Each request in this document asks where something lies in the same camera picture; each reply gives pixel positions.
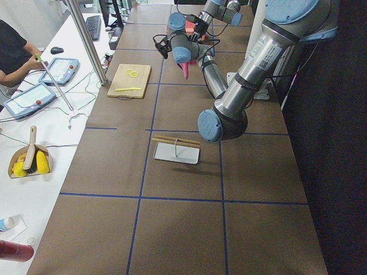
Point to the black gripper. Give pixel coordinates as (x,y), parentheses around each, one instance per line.
(200,27)
(187,63)

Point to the pink and grey cloth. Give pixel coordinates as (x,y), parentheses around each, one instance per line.
(185,67)

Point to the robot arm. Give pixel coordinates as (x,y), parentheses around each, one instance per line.
(224,11)
(286,23)

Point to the pink plastic bin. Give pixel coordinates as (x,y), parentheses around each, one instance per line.
(174,20)

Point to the bamboo cutting board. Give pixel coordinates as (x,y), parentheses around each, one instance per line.
(124,80)

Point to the black device box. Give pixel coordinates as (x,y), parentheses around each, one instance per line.
(115,37)

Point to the yellow plastic knife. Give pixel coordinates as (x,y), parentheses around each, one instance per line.
(128,89)

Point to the black keyboard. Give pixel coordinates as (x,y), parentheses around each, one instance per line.
(93,24)

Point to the wooden cloth rack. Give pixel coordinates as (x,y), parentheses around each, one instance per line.
(176,141)

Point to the far teach pendant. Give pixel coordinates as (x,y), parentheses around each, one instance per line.
(63,69)

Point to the teach pendant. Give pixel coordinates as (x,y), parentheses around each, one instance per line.
(63,69)
(30,101)

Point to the white rack tray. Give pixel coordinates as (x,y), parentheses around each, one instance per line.
(176,153)

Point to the black computer mouse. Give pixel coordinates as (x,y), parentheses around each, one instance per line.
(56,50)

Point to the long reacher grabber tool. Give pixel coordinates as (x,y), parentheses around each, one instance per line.
(73,113)

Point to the near teach pendant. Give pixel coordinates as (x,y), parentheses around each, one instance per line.
(30,101)

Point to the seated person in black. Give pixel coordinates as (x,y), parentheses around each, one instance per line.
(18,56)

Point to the yellow toy corn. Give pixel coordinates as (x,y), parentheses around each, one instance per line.
(42,163)

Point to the beige hand brush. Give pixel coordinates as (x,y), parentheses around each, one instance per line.
(30,161)

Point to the yellow toy banana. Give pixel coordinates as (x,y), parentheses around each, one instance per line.
(18,166)

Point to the white paper sheet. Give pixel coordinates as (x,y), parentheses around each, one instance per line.
(19,226)

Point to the white and blue tube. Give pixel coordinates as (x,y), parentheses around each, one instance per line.
(6,224)

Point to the red cylinder bottle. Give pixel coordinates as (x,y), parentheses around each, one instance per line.
(11,251)

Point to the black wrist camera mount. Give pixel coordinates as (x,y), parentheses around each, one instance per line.
(192,20)

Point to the aluminium frame post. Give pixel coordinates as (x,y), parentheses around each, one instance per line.
(79,21)

